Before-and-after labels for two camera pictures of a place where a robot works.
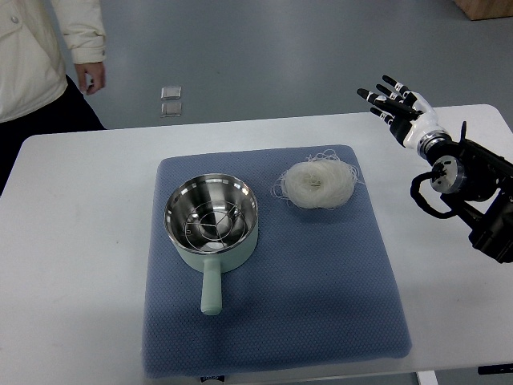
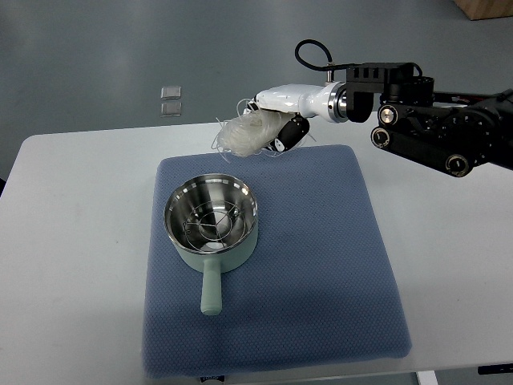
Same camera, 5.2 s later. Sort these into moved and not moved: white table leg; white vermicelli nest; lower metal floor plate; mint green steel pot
Moved: white vermicelli nest
Not moved: mint green steel pot; lower metal floor plate; white table leg
